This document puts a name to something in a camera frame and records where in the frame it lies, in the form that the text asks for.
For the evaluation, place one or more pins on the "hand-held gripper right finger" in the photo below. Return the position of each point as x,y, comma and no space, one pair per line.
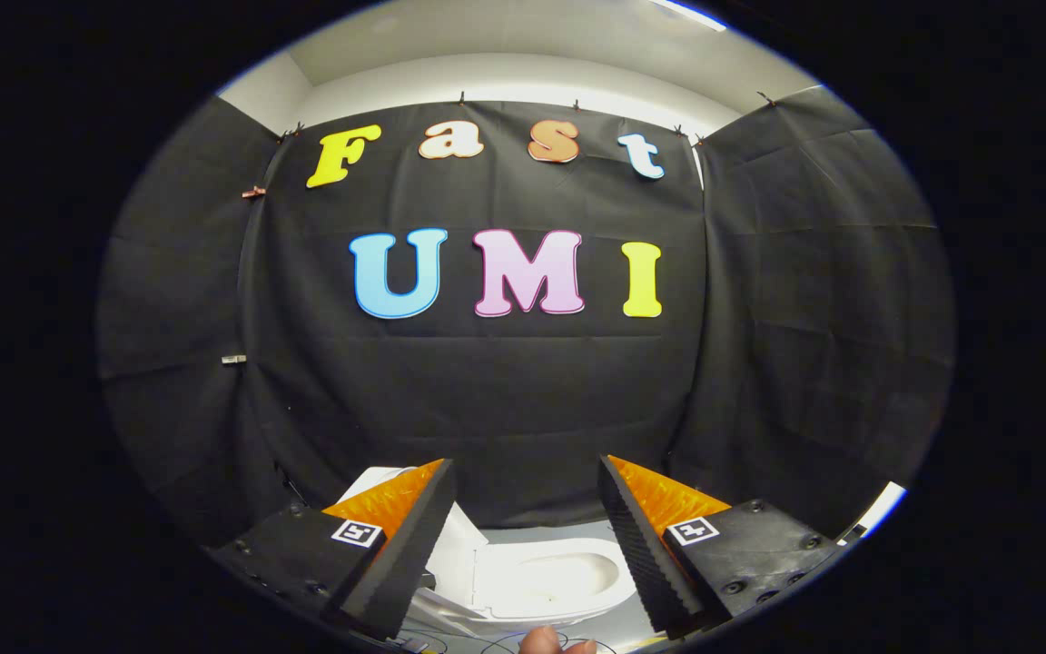
641,554

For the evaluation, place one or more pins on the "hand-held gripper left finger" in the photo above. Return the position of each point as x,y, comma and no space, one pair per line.
419,545

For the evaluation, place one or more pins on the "white toilet lid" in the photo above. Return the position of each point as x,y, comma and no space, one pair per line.
459,559

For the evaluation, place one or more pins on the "white toilet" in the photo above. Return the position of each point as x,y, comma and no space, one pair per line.
559,572

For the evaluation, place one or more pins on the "white toilet seat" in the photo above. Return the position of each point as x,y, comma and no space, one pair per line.
491,590

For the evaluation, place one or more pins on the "black backdrop cloth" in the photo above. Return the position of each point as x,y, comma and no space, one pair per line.
505,400

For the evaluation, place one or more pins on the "white panel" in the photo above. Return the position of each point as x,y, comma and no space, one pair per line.
877,510

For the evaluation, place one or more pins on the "row of dark cloth clips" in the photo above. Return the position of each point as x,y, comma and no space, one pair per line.
462,96

